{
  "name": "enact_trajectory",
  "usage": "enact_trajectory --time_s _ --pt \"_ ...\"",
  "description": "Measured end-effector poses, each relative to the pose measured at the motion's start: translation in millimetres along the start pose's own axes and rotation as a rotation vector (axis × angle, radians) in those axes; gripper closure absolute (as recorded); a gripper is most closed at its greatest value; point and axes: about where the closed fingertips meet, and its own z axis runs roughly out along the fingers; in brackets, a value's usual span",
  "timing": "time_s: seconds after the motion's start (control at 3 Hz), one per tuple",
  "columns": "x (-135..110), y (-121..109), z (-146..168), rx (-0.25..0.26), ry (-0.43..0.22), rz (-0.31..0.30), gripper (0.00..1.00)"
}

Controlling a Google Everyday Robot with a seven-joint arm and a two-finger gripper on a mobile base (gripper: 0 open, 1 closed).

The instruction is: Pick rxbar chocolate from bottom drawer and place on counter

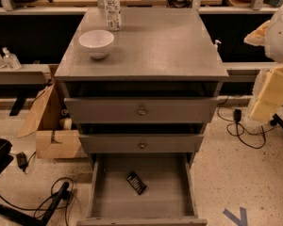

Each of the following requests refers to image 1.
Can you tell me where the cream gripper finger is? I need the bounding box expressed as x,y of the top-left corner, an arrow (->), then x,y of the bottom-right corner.
243,20 -> 270,46
247,64 -> 283,122

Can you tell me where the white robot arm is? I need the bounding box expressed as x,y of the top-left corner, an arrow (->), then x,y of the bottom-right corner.
244,5 -> 283,126

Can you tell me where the grey wooden drawer cabinet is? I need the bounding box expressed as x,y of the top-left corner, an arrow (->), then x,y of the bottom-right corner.
54,7 -> 230,171

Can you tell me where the grey open bottom drawer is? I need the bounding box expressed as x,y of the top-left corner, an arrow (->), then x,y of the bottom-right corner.
77,153 -> 208,226

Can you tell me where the grey top drawer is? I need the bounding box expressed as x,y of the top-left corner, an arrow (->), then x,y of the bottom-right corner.
64,97 -> 217,123

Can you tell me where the grey middle drawer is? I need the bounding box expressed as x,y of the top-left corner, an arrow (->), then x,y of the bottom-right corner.
80,134 -> 203,153

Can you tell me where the black chair leg right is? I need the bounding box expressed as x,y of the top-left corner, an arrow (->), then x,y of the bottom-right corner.
270,114 -> 283,129

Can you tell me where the small white pump bottle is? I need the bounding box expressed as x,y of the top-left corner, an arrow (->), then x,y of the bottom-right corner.
214,40 -> 222,61

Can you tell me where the black power adapter right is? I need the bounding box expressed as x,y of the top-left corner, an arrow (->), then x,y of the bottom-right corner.
233,109 -> 241,122

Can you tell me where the black power adapter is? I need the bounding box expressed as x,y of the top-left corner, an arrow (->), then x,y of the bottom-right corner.
16,153 -> 27,170
233,109 -> 241,122

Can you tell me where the clear plastic water bottle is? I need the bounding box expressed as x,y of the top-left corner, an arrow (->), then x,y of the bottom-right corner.
104,0 -> 122,31

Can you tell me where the white ceramic bowl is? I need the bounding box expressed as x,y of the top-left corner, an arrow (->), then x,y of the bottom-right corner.
78,30 -> 114,59

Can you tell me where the open cardboard box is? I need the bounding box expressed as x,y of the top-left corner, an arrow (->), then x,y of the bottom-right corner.
17,65 -> 87,159

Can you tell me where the clear sanitizer bottle right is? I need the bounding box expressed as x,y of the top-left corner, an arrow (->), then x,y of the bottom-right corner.
3,47 -> 22,70

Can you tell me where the black power adapter left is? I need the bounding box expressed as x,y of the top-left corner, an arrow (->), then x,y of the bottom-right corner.
16,153 -> 27,170

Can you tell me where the black stand base left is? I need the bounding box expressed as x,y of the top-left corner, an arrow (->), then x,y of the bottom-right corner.
0,182 -> 72,226

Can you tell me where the black cable on floor right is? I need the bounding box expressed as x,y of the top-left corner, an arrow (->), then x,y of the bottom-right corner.
216,95 -> 283,150

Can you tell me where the black cable on floor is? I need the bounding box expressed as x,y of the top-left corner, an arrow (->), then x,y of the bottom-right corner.
0,176 -> 75,226
216,95 -> 283,150

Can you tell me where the black cable on floor left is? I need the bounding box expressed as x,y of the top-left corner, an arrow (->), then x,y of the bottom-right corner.
0,176 -> 75,226

